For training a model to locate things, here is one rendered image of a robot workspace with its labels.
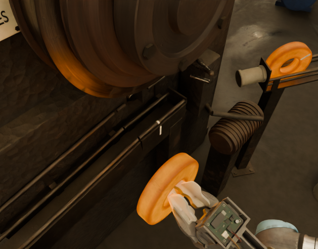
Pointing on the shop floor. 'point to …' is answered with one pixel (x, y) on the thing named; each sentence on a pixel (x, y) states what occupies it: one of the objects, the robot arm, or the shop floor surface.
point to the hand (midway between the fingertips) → (169, 184)
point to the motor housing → (228, 145)
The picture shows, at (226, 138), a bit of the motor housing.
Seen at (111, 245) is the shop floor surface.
